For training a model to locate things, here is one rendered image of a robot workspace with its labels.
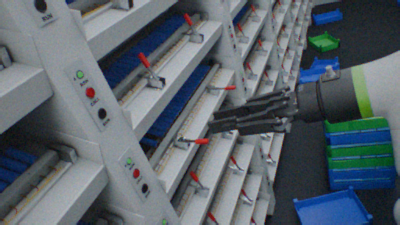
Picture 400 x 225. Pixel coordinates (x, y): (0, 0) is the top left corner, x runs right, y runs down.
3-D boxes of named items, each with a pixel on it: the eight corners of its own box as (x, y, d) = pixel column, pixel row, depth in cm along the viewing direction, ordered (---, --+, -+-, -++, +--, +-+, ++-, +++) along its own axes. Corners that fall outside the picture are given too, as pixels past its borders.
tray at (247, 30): (266, 18, 165) (270, -7, 156) (240, 69, 121) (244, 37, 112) (231, 12, 170) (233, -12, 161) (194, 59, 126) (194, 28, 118)
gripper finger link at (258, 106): (287, 97, 56) (289, 93, 57) (238, 103, 64) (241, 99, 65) (294, 113, 58) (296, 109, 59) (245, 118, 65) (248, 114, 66)
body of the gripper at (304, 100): (318, 71, 55) (271, 83, 60) (316, 95, 49) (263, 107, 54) (328, 103, 58) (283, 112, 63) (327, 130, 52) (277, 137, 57)
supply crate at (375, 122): (386, 101, 143) (386, 87, 139) (399, 126, 127) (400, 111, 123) (320, 108, 153) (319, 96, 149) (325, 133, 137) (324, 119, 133)
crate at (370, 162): (384, 138, 155) (384, 126, 151) (396, 166, 139) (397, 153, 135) (323, 144, 165) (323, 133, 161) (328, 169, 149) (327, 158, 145)
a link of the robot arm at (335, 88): (366, 133, 49) (362, 103, 56) (350, 75, 45) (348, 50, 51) (328, 138, 53) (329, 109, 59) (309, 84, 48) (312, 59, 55)
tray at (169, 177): (233, 80, 114) (236, 58, 108) (167, 205, 70) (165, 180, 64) (186, 69, 120) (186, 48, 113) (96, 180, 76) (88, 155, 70)
